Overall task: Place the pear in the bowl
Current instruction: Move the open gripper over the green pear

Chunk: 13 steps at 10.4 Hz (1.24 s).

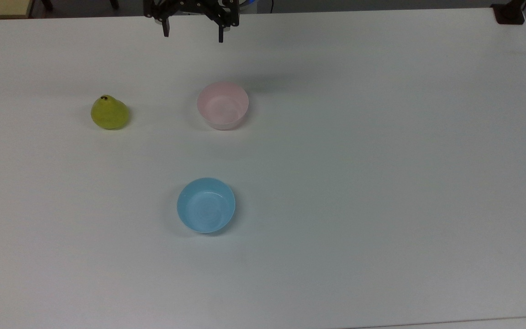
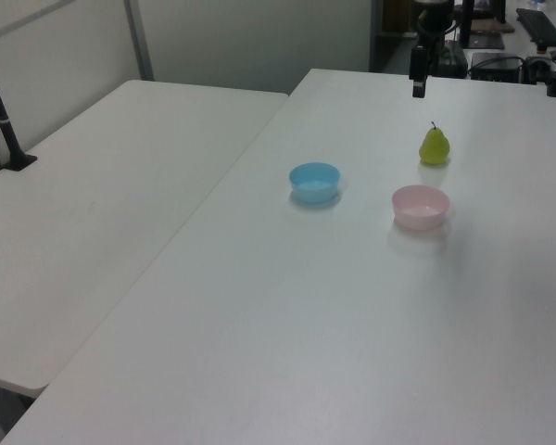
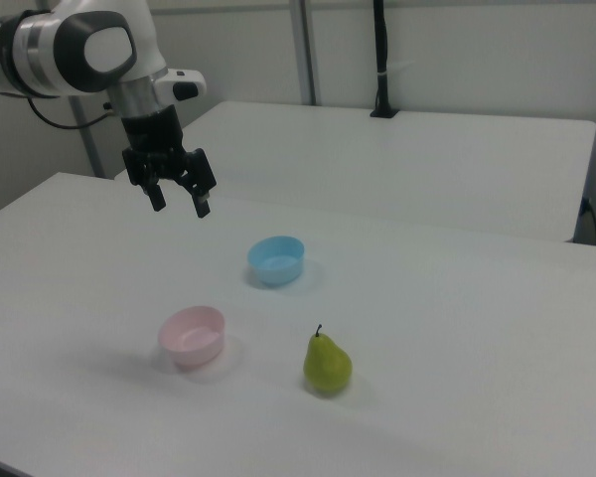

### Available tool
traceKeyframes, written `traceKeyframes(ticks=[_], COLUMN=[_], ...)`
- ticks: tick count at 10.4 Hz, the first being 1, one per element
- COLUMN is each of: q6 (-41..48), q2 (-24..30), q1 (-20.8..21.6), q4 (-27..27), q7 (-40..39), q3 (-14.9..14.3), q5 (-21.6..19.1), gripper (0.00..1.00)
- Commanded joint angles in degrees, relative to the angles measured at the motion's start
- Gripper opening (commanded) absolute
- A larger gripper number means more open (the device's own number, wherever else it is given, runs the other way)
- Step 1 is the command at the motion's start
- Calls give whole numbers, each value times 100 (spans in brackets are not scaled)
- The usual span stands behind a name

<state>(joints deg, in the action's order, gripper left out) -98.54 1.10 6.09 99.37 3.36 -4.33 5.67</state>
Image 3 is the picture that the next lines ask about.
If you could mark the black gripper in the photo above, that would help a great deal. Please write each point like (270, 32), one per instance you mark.
(155, 138)

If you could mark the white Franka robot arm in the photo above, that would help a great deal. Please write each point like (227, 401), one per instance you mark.
(69, 45)

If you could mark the black camera stand pole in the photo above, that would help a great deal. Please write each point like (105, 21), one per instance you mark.
(383, 59)

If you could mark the light blue plastic bowl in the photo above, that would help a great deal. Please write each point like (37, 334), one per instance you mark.
(276, 263)

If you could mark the green pear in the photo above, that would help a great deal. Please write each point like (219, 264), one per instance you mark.
(327, 365)

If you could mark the pink plastic bowl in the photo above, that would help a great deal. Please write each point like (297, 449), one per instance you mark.
(193, 336)

